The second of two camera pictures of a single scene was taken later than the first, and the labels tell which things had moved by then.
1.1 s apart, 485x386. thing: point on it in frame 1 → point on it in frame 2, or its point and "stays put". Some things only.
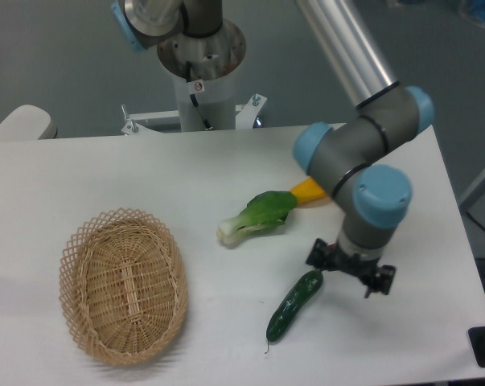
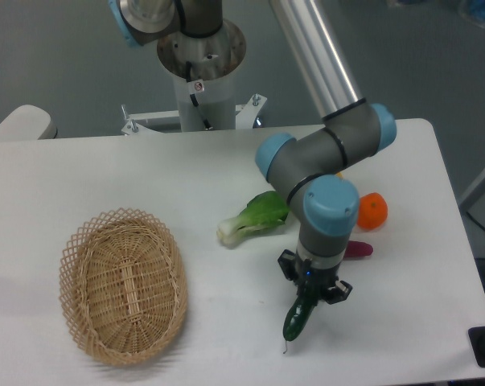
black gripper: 329,257 → 312,281
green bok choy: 268,208 stays put
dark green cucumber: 297,298 → 298,316
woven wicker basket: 123,282 stays put
